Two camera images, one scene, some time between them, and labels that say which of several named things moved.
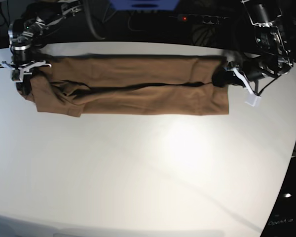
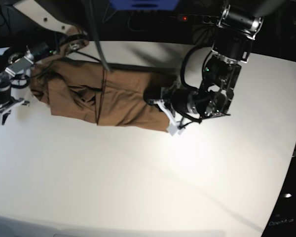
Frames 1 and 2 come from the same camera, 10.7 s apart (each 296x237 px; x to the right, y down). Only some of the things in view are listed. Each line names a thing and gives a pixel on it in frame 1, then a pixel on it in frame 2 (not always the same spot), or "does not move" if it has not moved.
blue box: x=145 y=5 does not move
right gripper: x=251 y=69 -> x=182 y=100
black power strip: x=207 y=19 does not move
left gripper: x=22 y=55 -> x=1 y=99
